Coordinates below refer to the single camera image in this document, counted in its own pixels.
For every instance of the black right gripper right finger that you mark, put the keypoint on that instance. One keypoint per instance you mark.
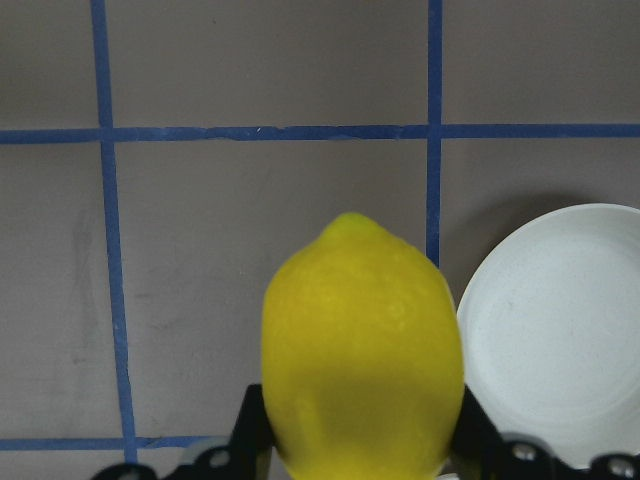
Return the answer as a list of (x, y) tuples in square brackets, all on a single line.
[(476, 443)]

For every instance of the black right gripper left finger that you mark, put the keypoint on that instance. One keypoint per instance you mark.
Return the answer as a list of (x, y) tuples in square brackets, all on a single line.
[(252, 439)]

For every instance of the yellow lemon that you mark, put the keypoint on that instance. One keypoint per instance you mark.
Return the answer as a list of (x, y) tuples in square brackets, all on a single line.
[(362, 367)]

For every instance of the white round plate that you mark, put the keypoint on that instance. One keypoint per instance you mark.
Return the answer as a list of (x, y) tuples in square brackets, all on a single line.
[(550, 330)]

